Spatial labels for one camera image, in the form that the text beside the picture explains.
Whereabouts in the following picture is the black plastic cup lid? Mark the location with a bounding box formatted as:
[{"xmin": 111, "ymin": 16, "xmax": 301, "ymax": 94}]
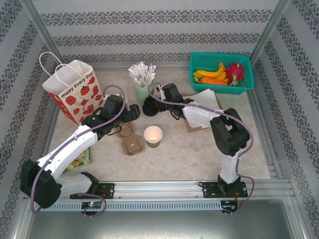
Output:
[{"xmin": 142, "ymin": 96, "xmax": 160, "ymax": 117}]

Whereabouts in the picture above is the white paper bag red print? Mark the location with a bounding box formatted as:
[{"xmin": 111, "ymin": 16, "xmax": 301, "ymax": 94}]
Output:
[{"xmin": 39, "ymin": 51, "xmax": 105, "ymax": 126}]

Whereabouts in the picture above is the brown pulp cup carrier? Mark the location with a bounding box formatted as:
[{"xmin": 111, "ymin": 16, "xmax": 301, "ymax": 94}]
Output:
[{"xmin": 116, "ymin": 123, "xmax": 146, "ymax": 157}]

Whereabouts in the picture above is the green paper cup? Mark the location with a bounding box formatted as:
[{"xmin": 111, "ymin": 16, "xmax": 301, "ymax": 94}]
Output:
[{"xmin": 143, "ymin": 125, "xmax": 163, "ymax": 149}]

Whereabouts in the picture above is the pale green mug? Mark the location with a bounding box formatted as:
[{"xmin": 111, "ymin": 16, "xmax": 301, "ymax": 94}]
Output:
[{"xmin": 134, "ymin": 83, "xmax": 155, "ymax": 103}]

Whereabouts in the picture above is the orange carrot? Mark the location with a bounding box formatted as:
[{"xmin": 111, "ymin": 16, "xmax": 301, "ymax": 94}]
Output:
[{"xmin": 200, "ymin": 76, "xmax": 229, "ymax": 87}]

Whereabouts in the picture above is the brown cardboard sheet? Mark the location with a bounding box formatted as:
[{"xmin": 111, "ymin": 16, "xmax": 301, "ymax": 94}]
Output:
[{"xmin": 183, "ymin": 94, "xmax": 225, "ymax": 134}]

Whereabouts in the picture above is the yellow banana bunch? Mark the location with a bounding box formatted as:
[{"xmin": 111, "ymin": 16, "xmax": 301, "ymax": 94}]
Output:
[{"xmin": 193, "ymin": 62, "xmax": 229, "ymax": 84}]

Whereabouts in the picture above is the teal plastic basket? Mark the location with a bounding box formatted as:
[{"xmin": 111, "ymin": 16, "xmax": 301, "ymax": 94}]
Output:
[{"xmin": 189, "ymin": 51, "xmax": 255, "ymax": 96}]

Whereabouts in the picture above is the green yellow snack bag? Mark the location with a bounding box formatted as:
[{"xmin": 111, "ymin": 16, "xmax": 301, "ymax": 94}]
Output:
[{"xmin": 62, "ymin": 146, "xmax": 93, "ymax": 174}]

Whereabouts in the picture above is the pink dragon fruit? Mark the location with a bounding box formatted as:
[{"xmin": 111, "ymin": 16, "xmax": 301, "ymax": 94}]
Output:
[{"xmin": 225, "ymin": 62, "xmax": 246, "ymax": 87}]

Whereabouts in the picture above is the thin black left camera cable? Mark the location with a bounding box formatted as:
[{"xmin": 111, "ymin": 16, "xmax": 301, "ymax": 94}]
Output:
[{"xmin": 107, "ymin": 125, "xmax": 123, "ymax": 137}]

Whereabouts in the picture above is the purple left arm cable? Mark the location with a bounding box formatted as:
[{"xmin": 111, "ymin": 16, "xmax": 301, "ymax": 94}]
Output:
[{"xmin": 29, "ymin": 84, "xmax": 125, "ymax": 218}]

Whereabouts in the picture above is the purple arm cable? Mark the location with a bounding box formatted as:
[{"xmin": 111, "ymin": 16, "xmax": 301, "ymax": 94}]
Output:
[
  {"xmin": 148, "ymin": 83, "xmax": 255, "ymax": 215},
  {"xmin": 29, "ymin": 84, "xmax": 125, "ymax": 218}
]

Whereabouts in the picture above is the aluminium frame bar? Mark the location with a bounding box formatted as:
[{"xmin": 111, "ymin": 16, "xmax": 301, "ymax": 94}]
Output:
[
  {"xmin": 92, "ymin": 65, "xmax": 192, "ymax": 73},
  {"xmin": 46, "ymin": 107, "xmax": 63, "ymax": 180},
  {"xmin": 249, "ymin": 88, "xmax": 285, "ymax": 180}
]

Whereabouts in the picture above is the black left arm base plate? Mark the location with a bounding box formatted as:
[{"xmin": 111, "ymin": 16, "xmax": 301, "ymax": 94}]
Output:
[{"xmin": 69, "ymin": 183, "xmax": 116, "ymax": 200}]

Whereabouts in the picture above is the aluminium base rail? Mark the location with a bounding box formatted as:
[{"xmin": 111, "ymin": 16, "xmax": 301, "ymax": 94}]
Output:
[{"xmin": 23, "ymin": 180, "xmax": 292, "ymax": 200}]

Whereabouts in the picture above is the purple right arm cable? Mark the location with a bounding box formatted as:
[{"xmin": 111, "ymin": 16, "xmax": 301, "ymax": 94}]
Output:
[{"xmin": 148, "ymin": 83, "xmax": 255, "ymax": 215}]

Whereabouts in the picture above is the aluminium frame post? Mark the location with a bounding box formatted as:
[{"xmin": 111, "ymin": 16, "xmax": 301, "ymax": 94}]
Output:
[
  {"xmin": 250, "ymin": 0, "xmax": 292, "ymax": 62},
  {"xmin": 21, "ymin": 0, "xmax": 71, "ymax": 74}
]

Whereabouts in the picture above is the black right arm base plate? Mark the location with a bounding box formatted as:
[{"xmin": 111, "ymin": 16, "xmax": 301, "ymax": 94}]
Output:
[{"xmin": 200, "ymin": 181, "xmax": 249, "ymax": 199}]

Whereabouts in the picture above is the white slotted cable duct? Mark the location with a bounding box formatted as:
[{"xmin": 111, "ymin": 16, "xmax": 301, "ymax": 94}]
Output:
[{"xmin": 33, "ymin": 200, "xmax": 240, "ymax": 212}]

